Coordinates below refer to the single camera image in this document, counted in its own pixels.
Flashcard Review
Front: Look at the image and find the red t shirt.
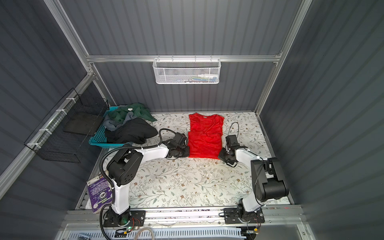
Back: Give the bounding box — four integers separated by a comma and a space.
188, 113, 225, 159

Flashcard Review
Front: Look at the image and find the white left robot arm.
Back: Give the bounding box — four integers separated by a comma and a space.
99, 132, 190, 217

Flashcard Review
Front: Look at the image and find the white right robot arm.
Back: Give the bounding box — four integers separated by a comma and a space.
219, 135, 289, 222

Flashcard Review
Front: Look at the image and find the black t shirt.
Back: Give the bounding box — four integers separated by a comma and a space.
105, 118, 158, 145

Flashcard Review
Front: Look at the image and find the green t shirt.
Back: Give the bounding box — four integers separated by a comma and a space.
108, 103, 157, 124

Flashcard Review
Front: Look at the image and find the grey t shirt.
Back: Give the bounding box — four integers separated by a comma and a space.
102, 112, 137, 132

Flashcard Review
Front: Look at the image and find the teal plastic laundry basket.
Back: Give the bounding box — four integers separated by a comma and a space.
89, 107, 124, 149

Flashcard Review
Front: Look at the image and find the purple booklet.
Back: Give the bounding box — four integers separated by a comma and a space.
87, 174, 113, 213

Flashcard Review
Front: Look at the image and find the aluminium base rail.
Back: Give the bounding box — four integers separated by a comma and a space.
64, 204, 304, 229

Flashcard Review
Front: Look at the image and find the white wire mesh basket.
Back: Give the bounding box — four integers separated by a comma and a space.
153, 59, 222, 85

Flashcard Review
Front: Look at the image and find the black corrugated cable conduit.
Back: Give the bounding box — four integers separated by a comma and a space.
98, 128, 178, 240

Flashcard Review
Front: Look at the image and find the white slotted cable duct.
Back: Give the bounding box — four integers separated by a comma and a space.
65, 227, 246, 240

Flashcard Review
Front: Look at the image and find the black wire mesh basket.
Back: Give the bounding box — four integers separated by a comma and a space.
24, 89, 109, 164

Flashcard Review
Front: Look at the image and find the aluminium horizontal frame bar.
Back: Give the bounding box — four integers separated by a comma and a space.
86, 55, 281, 63

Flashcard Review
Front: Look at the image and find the aluminium corner frame post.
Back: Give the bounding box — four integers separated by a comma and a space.
254, 0, 313, 115

